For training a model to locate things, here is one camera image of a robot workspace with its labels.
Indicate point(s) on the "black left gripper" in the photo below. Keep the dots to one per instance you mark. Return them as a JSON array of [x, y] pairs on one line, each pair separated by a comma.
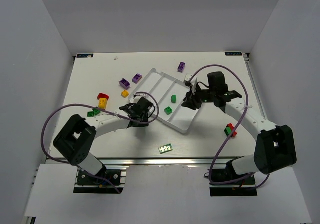
[[133, 110]]

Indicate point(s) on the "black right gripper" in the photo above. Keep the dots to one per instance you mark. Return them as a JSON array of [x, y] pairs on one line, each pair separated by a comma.
[[195, 98]]

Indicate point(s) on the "red curved lego brick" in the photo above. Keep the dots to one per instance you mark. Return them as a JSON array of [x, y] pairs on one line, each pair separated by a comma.
[[102, 95]]

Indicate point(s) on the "green studded lego plate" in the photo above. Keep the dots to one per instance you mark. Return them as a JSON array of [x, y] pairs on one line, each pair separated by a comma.
[[165, 148]]

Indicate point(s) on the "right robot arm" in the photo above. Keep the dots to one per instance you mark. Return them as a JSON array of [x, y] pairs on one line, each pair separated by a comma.
[[275, 145]]

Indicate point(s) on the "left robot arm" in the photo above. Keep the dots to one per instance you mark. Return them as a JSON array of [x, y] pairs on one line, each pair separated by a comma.
[[75, 139]]

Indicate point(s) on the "small yellow lego brick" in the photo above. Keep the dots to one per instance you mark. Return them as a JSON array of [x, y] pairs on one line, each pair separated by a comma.
[[124, 94]]

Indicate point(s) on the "white divided sorting tray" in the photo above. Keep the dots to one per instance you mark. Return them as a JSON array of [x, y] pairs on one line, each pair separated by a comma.
[[162, 86]]

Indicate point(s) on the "purple round lego brick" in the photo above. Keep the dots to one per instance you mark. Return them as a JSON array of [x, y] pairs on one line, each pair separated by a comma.
[[124, 84]]

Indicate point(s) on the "small purple lego brick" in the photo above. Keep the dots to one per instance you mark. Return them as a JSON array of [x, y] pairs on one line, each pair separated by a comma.
[[137, 78]]

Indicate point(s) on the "purple lego brick far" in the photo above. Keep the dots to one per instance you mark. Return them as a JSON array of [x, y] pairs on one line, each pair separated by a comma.
[[181, 67]]

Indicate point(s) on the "yellow curved lego brick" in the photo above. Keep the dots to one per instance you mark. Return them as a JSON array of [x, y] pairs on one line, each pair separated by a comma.
[[102, 104]]

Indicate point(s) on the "blue table label right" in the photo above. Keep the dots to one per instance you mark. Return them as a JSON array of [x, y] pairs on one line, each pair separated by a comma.
[[233, 53]]

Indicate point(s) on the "blue table label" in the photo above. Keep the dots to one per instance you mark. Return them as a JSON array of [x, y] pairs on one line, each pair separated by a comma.
[[233, 53], [85, 55]]

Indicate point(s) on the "blue table label left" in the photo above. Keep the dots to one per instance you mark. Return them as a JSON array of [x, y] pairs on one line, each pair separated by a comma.
[[85, 55]]

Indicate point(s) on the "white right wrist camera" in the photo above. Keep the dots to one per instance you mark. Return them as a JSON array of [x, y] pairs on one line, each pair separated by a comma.
[[191, 82]]

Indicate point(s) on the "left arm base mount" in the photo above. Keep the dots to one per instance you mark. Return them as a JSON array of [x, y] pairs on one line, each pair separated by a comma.
[[112, 182]]

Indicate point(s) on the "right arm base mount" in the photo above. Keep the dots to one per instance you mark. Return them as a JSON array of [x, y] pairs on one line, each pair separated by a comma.
[[245, 187]]

